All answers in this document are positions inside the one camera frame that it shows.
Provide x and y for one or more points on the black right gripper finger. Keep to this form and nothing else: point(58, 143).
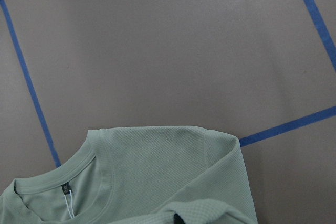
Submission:
point(177, 219)

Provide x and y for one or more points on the sage green long-sleeve shirt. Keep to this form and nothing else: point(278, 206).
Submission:
point(139, 175)

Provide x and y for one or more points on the black shirt neck label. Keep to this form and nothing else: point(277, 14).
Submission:
point(66, 188)

